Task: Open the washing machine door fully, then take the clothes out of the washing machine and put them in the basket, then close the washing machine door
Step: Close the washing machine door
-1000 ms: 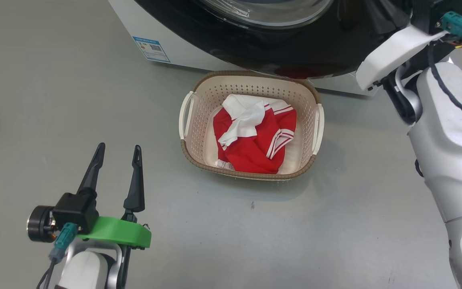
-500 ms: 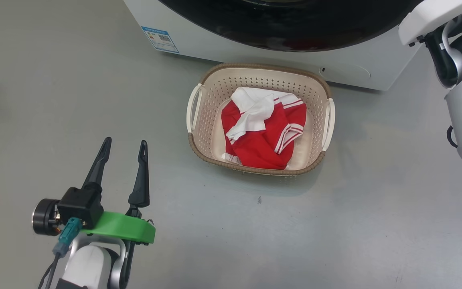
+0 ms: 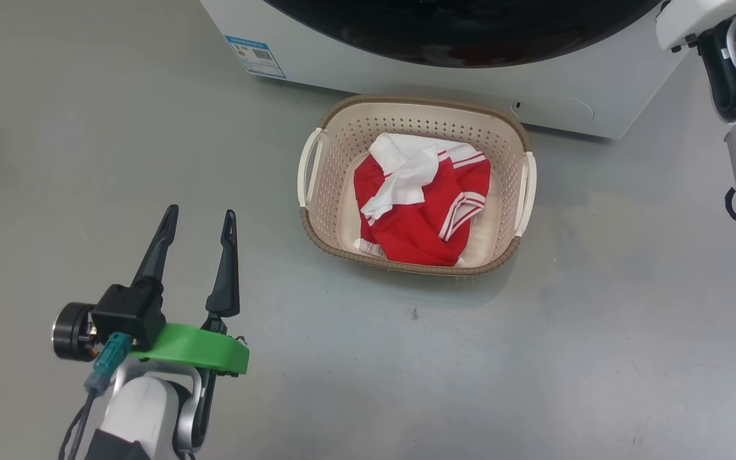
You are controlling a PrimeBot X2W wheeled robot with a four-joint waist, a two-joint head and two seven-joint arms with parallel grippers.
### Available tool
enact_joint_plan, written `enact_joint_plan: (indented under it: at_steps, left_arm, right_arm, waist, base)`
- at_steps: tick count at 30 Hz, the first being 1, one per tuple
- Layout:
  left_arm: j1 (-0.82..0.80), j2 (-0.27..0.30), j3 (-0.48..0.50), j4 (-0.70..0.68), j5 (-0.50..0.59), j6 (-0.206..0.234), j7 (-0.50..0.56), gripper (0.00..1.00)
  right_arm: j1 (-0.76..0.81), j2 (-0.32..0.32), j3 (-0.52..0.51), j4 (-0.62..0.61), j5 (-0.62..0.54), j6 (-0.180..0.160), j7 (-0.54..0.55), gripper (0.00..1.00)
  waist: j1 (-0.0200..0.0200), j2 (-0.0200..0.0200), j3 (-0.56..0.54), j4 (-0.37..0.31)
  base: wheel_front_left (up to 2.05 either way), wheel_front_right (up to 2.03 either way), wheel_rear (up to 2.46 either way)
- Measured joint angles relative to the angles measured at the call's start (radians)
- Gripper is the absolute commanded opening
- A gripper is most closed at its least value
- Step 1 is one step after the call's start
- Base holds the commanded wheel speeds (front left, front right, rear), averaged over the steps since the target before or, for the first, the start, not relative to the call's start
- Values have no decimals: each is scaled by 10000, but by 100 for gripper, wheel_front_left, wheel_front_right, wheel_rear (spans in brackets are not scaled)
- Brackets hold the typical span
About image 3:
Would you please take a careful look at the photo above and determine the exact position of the black glass washing machine door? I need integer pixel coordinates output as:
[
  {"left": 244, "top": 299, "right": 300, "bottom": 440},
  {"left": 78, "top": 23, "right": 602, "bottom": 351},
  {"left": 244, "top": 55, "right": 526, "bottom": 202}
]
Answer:
[{"left": 263, "top": 0, "right": 663, "bottom": 69}]

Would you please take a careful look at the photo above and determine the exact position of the black round left gripper motor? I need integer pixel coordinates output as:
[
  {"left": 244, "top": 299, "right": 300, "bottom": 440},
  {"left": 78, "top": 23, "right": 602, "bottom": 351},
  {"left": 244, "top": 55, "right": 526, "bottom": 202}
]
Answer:
[{"left": 52, "top": 302, "right": 97, "bottom": 362}]

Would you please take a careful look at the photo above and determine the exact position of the blue energy label sticker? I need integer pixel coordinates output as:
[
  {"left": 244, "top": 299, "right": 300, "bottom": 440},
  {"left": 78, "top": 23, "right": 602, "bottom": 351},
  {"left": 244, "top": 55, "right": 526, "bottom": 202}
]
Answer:
[{"left": 225, "top": 35, "right": 287, "bottom": 80}]

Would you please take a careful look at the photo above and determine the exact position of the white front-load washing machine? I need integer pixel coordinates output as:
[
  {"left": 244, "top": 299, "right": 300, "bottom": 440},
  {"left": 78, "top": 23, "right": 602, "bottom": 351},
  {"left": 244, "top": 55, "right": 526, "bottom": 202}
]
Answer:
[{"left": 200, "top": 0, "right": 688, "bottom": 140}]

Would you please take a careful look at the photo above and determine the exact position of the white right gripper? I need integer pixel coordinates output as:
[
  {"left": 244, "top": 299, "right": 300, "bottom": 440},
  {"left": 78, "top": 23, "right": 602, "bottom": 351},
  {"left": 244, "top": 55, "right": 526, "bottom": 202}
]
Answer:
[{"left": 655, "top": 0, "right": 736, "bottom": 52}]

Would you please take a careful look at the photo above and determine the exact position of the left camera cable teal plug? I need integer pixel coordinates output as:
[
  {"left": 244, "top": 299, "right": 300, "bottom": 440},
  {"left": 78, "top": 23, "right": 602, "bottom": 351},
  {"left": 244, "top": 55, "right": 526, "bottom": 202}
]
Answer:
[{"left": 58, "top": 332, "right": 132, "bottom": 460}]

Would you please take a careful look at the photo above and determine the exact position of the cream perforated laundry basket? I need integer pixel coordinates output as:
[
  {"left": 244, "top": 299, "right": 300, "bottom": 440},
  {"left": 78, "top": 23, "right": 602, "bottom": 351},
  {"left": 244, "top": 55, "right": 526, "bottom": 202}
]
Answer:
[{"left": 297, "top": 95, "right": 538, "bottom": 277}]

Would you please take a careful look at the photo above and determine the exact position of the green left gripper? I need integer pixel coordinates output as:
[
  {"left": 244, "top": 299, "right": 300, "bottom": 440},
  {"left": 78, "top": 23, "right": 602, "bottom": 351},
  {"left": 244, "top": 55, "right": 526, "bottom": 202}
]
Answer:
[{"left": 130, "top": 204, "right": 250, "bottom": 376}]

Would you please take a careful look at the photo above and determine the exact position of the red and white shirt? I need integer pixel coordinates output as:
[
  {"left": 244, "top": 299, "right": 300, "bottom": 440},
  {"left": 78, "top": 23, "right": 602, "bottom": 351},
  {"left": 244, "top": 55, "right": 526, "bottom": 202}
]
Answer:
[{"left": 353, "top": 133, "right": 491, "bottom": 267}]

